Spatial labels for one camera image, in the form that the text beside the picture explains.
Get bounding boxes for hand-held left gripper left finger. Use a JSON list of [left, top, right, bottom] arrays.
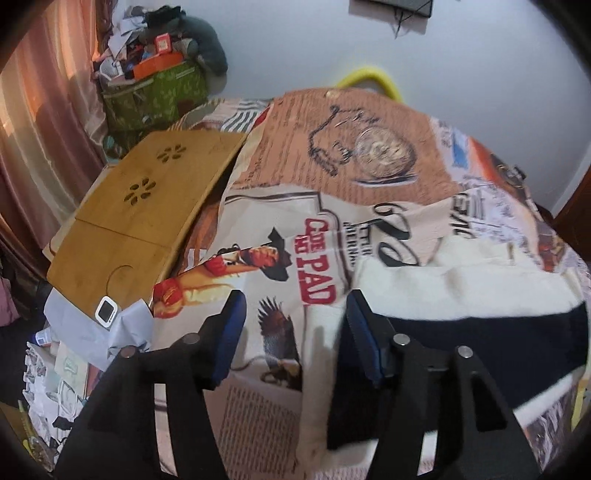
[[55, 290, 248, 480]]

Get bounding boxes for pile of clutter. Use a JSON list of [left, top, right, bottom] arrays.
[[94, 4, 185, 80]]

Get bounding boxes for yellow foam tube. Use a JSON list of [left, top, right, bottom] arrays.
[[334, 66, 401, 100]]

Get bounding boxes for green storage bin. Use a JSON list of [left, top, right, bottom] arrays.
[[101, 61, 209, 140]]

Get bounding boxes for small white timer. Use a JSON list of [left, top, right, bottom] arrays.
[[94, 297, 122, 331]]

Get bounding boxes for black and white striped sweater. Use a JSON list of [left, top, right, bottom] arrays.
[[300, 233, 591, 468]]

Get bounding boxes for pale grey cloth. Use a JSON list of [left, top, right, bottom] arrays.
[[43, 290, 156, 361]]

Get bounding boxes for orange box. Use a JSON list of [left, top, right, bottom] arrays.
[[133, 51, 186, 78]]

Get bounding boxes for wooden lap desk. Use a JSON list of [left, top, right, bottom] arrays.
[[46, 130, 246, 320]]

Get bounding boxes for scattered papers and cables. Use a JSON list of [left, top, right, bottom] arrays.
[[17, 323, 95, 464]]

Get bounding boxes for printed blanket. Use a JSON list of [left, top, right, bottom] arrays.
[[152, 87, 591, 480]]

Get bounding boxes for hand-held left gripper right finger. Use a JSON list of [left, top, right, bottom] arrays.
[[346, 290, 541, 480]]

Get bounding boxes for pink striped curtain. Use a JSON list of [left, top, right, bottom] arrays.
[[0, 0, 110, 283]]

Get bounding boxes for black monitor cable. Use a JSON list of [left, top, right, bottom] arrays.
[[392, 6, 413, 38]]

